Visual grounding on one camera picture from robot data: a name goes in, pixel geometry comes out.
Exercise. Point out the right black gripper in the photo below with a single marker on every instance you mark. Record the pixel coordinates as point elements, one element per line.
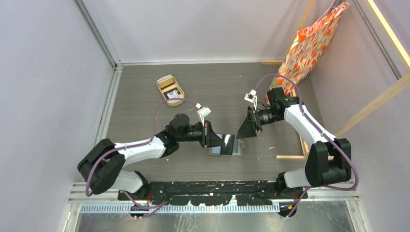
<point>248,129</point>

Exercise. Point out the orange floral fabric bag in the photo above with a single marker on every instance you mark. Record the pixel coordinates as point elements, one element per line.
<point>310,43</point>

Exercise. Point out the wooden frame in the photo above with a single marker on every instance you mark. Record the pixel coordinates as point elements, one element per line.
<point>359,64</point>

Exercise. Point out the gold oval tray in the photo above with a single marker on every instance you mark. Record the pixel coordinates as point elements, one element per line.
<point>170,90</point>

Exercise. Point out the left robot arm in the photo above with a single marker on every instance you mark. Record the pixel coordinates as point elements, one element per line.
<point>102,167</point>

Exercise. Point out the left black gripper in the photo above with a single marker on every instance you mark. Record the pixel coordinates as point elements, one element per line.
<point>209,138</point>

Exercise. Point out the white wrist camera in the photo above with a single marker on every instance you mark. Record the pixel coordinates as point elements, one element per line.
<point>202,113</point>
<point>252,97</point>

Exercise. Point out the black VIP credit card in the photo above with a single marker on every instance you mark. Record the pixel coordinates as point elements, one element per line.
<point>229,148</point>

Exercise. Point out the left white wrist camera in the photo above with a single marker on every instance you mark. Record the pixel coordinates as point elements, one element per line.
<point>202,113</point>

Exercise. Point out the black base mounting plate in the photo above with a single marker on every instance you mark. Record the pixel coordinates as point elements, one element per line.
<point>212,193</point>

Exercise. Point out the loose white card in tray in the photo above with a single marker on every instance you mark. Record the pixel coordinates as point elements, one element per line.
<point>173,96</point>

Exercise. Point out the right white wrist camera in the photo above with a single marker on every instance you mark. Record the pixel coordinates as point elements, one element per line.
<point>252,97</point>

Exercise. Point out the aluminium rail frame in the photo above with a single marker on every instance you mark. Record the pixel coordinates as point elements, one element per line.
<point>329,162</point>

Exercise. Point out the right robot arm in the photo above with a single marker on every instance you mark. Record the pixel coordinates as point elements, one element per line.
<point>326,163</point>

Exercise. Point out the beige card holder wallet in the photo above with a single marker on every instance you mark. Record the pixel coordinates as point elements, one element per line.
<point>239,145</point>

